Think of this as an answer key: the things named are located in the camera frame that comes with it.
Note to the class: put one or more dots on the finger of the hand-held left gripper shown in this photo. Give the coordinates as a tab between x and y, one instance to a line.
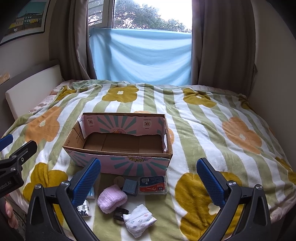
25	150
5	142

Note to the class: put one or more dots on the white padded headboard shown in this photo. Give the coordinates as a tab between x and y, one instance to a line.
32	92

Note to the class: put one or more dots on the pink floral bed sheet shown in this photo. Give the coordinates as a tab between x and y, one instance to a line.
44	102

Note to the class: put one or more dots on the round beige wooden piece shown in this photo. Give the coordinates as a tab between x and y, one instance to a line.
119	181

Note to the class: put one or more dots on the striped floral fleece blanket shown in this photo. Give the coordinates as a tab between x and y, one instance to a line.
203	129

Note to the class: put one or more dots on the framed wall poster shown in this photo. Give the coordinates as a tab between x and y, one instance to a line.
25	18

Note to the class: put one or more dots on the white framed window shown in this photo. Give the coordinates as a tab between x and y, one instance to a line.
108	14

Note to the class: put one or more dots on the black and white tissue packet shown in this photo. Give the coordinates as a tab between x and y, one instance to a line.
85	208

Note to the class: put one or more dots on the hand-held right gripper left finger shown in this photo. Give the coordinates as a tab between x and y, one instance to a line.
86	183

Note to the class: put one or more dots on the person's left hand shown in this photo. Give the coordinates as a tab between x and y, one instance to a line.
10	213

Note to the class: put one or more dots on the black binder clip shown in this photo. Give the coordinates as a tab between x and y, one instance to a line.
120	214

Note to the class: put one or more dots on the white floral socks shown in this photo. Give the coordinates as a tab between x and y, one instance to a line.
138	220

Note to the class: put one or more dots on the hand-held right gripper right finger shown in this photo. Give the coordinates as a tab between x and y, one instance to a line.
209	183

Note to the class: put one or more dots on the pink towel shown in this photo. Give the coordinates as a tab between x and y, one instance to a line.
111	199

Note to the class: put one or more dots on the light blue window cloth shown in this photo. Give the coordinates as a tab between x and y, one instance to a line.
141	55

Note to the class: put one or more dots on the pink printed cardboard box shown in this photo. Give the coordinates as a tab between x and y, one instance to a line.
138	165

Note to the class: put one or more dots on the beige tape strip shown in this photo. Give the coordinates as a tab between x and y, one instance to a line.
4	77

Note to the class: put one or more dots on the brown curtain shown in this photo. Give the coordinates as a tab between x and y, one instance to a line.
219	41
69	39

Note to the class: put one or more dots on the clear plastic floss pick case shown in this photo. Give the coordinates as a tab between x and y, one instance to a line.
152	185

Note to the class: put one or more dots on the small dark blue box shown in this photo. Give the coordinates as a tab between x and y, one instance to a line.
130	187

